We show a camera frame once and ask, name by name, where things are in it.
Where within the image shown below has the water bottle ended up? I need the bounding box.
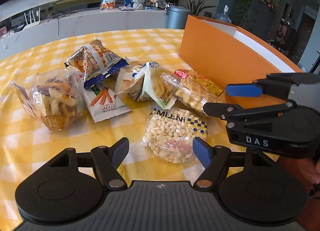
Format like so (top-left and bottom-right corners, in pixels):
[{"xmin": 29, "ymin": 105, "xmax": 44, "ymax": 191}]
[{"xmin": 214, "ymin": 5, "xmax": 232, "ymax": 24}]

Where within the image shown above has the clear bag of white puffs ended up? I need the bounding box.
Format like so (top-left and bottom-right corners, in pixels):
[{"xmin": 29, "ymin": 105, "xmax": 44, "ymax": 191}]
[{"xmin": 140, "ymin": 106, "xmax": 208, "ymax": 164}]

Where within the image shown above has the white carrot stick snack bag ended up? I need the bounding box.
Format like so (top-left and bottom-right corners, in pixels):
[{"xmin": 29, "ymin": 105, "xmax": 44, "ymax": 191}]
[{"xmin": 82, "ymin": 84, "xmax": 131, "ymax": 123}]

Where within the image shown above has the potato sticks snack bag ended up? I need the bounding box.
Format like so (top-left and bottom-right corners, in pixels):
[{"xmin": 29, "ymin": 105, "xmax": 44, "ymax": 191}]
[{"xmin": 115, "ymin": 61, "xmax": 176, "ymax": 109}]

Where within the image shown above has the blue patterned snack bag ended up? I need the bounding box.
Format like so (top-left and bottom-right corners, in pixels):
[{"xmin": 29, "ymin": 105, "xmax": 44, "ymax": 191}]
[{"xmin": 65, "ymin": 40, "xmax": 129, "ymax": 89}]

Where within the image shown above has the orange storage box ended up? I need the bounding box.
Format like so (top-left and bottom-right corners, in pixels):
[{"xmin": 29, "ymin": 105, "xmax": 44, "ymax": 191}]
[{"xmin": 178, "ymin": 15, "xmax": 303, "ymax": 109}]

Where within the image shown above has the mixed veggie chips bag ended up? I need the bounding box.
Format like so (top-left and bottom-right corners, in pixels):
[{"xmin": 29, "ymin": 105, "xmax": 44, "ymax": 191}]
[{"xmin": 13, "ymin": 67, "xmax": 85, "ymax": 131}]

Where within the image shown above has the white marble tv cabinet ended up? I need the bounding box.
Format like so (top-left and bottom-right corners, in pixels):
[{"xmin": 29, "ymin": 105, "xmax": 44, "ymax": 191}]
[{"xmin": 1, "ymin": 9, "xmax": 167, "ymax": 60}]

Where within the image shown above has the green potted plant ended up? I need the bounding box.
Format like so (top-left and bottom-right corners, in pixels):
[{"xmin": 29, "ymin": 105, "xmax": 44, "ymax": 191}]
[{"xmin": 178, "ymin": 0, "xmax": 216, "ymax": 16}]

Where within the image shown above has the white wifi router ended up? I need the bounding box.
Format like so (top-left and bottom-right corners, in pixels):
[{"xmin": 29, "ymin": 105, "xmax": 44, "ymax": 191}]
[{"xmin": 23, "ymin": 8, "xmax": 41, "ymax": 30}]

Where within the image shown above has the clear bag of crackers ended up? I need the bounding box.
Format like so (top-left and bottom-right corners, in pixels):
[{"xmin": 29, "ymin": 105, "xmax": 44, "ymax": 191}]
[{"xmin": 160, "ymin": 69, "xmax": 226, "ymax": 116}]

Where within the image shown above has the grey metal trash bin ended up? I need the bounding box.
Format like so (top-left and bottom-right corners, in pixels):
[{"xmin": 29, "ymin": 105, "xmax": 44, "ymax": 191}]
[{"xmin": 166, "ymin": 5, "xmax": 191, "ymax": 29}]

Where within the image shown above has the yellow checkered tablecloth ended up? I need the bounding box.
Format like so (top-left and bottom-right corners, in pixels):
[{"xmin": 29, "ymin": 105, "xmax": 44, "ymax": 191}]
[{"xmin": 0, "ymin": 28, "xmax": 279, "ymax": 231}]

